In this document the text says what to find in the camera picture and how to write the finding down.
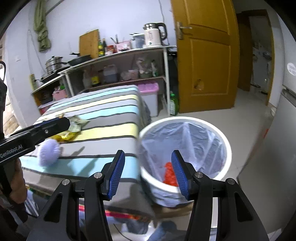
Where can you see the red plastic bag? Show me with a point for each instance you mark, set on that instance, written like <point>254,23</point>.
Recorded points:
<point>169,177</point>

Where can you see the green snack packet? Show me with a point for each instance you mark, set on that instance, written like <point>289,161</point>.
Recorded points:
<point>76,124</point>

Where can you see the striped tablecloth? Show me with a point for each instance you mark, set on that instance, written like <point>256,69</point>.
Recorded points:
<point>114,117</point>

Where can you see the yellow power strip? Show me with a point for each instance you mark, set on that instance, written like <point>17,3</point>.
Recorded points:
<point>32,80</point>

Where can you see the clear plastic container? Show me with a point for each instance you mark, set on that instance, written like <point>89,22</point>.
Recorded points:
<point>137,40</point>

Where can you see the wooden cutting board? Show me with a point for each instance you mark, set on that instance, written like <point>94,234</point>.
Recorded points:
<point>88,44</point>

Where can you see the white foam fruit net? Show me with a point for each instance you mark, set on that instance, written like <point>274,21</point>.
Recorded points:
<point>48,152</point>

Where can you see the white kitchen shelf unit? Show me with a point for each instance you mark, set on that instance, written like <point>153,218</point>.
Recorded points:
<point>136,66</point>

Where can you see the green detergent bottle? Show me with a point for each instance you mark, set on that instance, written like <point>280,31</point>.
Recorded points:
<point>174,104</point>

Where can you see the pink lidded storage box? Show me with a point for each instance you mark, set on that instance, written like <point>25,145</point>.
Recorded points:
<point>149,92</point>

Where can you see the pink utensil holder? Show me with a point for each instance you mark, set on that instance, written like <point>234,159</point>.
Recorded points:
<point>123,46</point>

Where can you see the grey refrigerator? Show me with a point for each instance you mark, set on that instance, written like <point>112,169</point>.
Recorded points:
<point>268,179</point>

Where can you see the dark soy sauce bottle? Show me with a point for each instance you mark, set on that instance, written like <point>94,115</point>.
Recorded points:
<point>104,46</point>

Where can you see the black induction cooker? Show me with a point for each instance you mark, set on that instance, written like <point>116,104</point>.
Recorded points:
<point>53,75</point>

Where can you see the gold snack wrapper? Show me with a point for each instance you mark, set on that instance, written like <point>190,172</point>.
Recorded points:
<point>65,136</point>

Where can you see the black frying pan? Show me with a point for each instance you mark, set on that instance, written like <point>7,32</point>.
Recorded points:
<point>78,59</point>

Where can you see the person's left hand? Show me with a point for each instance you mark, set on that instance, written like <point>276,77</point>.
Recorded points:
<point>19,191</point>

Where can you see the green sauce bottle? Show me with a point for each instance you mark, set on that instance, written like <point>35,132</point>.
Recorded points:
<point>100,49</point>

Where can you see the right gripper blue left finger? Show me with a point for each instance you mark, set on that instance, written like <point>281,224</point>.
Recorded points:
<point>114,174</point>

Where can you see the green hanging cloth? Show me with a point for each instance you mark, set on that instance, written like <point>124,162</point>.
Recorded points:
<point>40,26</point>

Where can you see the pink plastic basket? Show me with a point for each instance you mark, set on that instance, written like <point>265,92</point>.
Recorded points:
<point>59,94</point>

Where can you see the steel steamer pot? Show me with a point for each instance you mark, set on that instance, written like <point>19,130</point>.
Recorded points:
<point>53,64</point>

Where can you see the brown wooden door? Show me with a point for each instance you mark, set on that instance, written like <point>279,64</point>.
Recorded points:
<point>208,54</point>

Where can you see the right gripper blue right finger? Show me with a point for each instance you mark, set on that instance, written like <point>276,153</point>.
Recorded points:
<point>182,174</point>

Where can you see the white electric kettle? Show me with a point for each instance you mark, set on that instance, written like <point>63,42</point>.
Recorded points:
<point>155,34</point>

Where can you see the white trash bin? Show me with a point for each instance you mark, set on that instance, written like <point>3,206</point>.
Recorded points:
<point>200,143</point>

